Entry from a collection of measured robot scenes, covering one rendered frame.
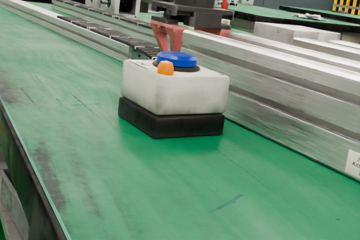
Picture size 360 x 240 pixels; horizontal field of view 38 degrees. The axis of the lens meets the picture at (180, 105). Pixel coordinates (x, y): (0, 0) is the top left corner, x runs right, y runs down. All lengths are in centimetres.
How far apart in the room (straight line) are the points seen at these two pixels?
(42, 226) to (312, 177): 22
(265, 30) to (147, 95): 37
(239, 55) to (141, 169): 21
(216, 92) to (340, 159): 13
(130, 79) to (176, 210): 20
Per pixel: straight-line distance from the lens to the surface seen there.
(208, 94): 50
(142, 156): 43
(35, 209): 37
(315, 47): 75
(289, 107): 52
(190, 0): 71
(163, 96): 47
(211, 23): 72
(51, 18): 121
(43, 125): 49
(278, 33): 80
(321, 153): 48
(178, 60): 50
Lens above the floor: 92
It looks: 13 degrees down
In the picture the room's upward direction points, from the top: 7 degrees clockwise
